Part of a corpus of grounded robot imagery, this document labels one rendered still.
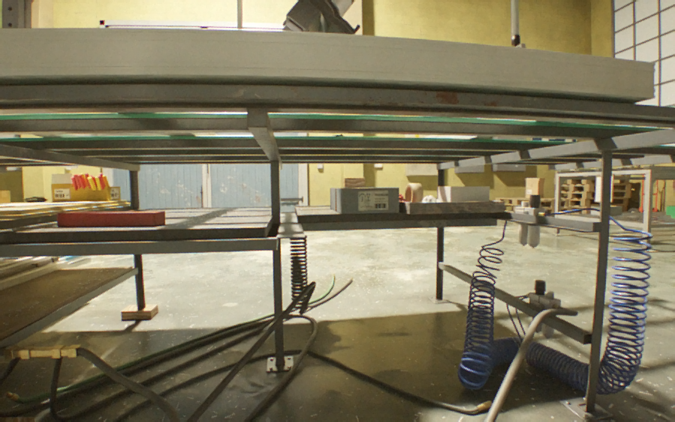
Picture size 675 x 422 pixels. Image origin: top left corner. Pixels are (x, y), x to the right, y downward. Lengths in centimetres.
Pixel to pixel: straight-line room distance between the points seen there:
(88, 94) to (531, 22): 958
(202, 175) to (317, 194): 236
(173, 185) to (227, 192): 107
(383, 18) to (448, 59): 759
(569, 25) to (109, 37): 1024
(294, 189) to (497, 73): 650
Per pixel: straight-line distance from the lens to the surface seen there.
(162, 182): 744
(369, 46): 59
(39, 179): 816
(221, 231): 94
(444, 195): 143
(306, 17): 71
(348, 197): 129
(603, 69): 82
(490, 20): 924
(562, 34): 1029
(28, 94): 68
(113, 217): 111
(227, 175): 713
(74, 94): 65
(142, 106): 63
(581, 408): 137
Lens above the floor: 69
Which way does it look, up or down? 4 degrees down
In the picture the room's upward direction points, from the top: 1 degrees counter-clockwise
